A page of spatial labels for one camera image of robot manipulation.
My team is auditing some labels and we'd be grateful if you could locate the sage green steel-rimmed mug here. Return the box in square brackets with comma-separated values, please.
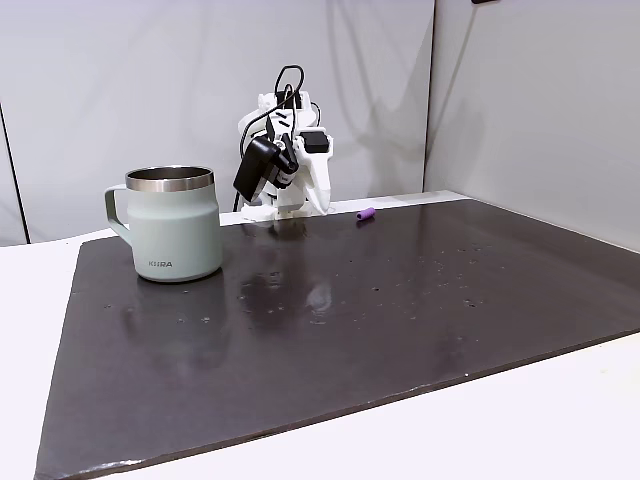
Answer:
[104, 166, 224, 284]

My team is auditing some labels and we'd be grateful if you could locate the black looped cable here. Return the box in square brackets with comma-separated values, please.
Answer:
[273, 64, 306, 117]

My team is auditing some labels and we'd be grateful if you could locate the dark glossy table mat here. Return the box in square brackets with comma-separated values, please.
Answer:
[33, 192, 640, 480]

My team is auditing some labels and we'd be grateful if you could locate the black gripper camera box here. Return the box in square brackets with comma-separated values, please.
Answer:
[233, 136, 282, 203]

